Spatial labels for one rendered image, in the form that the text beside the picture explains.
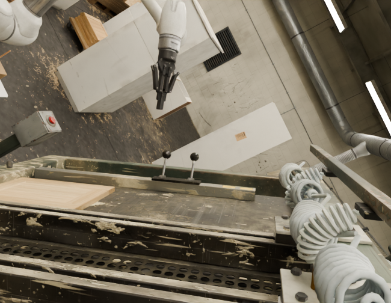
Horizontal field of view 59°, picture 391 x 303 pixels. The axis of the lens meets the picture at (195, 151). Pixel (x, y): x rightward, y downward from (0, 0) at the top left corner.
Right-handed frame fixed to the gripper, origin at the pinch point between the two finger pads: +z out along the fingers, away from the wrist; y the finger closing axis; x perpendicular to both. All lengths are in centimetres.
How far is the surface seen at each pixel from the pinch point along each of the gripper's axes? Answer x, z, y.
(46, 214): -35, 39, -47
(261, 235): -71, 35, -8
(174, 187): -8.2, 34.1, 7.8
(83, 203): -14, 41, -30
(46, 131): 53, 19, -30
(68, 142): 237, 28, 35
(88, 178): 19.2, 36.3, -18.2
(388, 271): -98, 34, -7
